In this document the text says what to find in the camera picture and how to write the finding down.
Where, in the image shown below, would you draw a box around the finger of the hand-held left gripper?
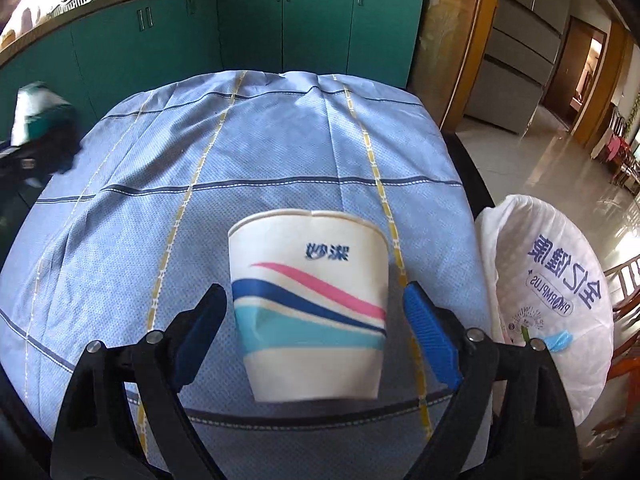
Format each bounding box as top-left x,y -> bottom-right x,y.
49,109 -> 84,177

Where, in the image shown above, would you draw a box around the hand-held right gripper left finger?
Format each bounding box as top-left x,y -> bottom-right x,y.
50,282 -> 231,480

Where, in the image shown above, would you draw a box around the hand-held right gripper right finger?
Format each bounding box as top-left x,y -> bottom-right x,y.
402,281 -> 583,480

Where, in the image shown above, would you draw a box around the striped white paper cup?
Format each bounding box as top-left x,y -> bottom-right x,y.
227,210 -> 390,403

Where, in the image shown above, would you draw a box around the white printed plastic bag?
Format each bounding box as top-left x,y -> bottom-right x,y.
474,194 -> 615,428

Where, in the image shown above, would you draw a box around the light blue disposable glove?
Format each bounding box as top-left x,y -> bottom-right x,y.
545,330 -> 574,354

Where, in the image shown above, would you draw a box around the light blue checked tablecloth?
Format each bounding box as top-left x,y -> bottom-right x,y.
0,70 -> 496,480

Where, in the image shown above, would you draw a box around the wooden chair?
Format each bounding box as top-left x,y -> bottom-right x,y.
575,254 -> 640,441

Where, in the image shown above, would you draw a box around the pink cloth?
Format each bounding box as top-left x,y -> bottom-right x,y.
606,135 -> 629,163

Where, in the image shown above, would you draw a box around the teal kitchen cabinets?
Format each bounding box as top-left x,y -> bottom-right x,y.
0,0 -> 431,126

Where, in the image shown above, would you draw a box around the brown wooden door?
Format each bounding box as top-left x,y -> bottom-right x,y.
542,15 -> 608,128

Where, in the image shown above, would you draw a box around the grey refrigerator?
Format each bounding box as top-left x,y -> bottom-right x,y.
462,0 -> 571,136

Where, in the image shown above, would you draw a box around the wooden framed glass door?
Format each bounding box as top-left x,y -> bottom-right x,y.
405,0 -> 503,133

